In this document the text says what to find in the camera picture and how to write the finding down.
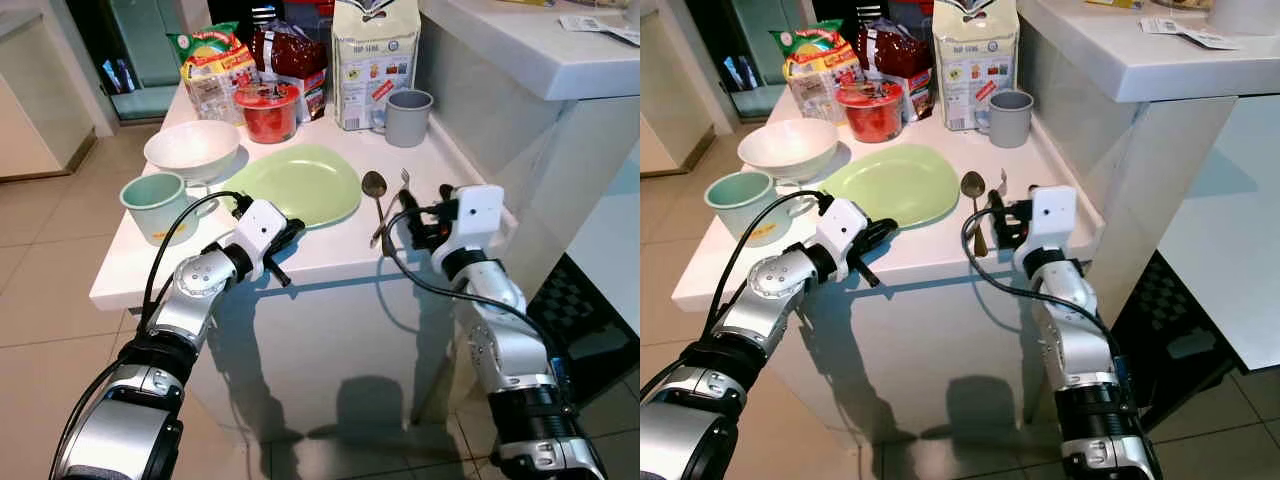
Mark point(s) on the red lidded food container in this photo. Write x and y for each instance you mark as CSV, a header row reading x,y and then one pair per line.
x,y
268,120
870,120

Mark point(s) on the white side cabinet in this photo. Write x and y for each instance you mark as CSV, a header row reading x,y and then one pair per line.
x,y
1230,220
615,240

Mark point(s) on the beige kitchen cabinet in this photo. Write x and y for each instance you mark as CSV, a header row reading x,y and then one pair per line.
x,y
665,140
40,100

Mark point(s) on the metal fork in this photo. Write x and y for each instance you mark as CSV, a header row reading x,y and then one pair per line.
x,y
1001,182
403,180

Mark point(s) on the white bowl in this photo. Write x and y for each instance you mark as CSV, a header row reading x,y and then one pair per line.
x,y
785,148
190,150

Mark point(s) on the printed paper slip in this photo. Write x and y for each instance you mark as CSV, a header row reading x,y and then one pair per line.
x,y
1170,25
590,24

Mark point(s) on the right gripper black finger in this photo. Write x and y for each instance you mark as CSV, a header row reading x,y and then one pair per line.
x,y
410,228
997,220

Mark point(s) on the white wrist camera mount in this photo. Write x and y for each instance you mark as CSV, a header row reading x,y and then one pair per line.
x,y
478,212
1052,212
840,225
260,228

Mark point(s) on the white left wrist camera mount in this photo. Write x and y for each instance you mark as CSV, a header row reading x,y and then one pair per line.
x,y
260,228
840,225

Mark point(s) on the grey mug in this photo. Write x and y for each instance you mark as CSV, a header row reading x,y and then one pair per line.
x,y
1010,122
408,122

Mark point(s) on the teal glass door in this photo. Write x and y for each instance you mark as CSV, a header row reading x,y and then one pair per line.
x,y
150,40
765,40

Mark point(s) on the black plastic crate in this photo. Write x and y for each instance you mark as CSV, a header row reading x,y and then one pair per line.
x,y
1170,320
590,310

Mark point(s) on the white raised counter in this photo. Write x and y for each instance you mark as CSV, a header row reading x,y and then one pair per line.
x,y
520,60
1130,60

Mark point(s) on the dark red snack bag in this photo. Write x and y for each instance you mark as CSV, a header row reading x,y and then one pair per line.
x,y
895,50
290,55

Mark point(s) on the yellow green snack bag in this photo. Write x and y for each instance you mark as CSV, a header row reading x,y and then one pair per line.
x,y
815,70
215,70

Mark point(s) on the metal spoon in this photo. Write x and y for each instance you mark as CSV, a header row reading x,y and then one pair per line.
x,y
972,185
374,185

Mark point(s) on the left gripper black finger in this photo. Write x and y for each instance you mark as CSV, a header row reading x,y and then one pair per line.
x,y
297,231
887,232
866,273
278,271

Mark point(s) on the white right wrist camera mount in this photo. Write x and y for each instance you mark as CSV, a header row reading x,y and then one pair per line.
x,y
1052,212
478,212

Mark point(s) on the mint green mug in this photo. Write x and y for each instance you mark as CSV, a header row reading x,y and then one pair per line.
x,y
735,215
150,215

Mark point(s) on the white kitchen island counter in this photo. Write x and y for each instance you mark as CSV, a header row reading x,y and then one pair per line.
x,y
900,350
330,340

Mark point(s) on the light green plate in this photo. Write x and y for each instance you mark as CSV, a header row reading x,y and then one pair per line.
x,y
895,185
300,185

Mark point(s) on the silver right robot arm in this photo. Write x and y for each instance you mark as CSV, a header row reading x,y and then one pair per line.
x,y
500,340
1075,340

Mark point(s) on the cream printed cracker bag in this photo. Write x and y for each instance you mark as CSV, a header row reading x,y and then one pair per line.
x,y
375,70
975,70

